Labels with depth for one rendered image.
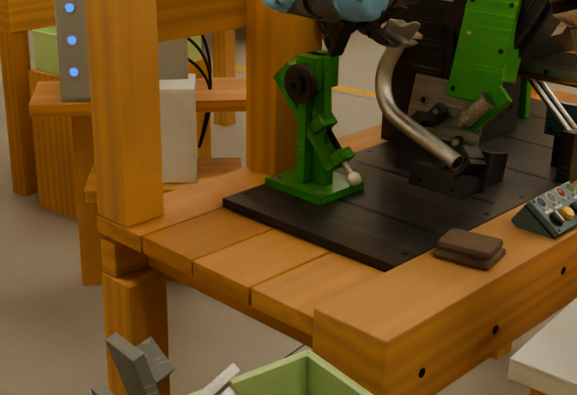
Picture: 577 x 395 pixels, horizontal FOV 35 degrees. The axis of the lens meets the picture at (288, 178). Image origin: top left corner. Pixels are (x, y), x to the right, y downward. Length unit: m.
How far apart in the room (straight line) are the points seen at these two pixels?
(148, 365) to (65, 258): 2.93
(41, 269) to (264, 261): 2.15
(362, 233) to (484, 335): 0.28
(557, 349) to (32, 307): 2.31
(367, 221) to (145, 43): 0.51
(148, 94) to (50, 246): 2.21
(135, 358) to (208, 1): 1.16
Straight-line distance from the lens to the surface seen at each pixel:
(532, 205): 1.68
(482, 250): 1.53
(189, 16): 1.81
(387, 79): 1.70
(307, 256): 1.58
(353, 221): 1.68
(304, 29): 1.91
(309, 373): 1.15
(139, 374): 0.78
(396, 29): 1.62
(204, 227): 1.69
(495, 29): 1.85
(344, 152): 1.75
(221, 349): 3.02
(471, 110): 1.81
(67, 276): 3.55
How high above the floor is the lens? 1.55
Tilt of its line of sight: 20 degrees down
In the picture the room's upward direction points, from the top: 1 degrees clockwise
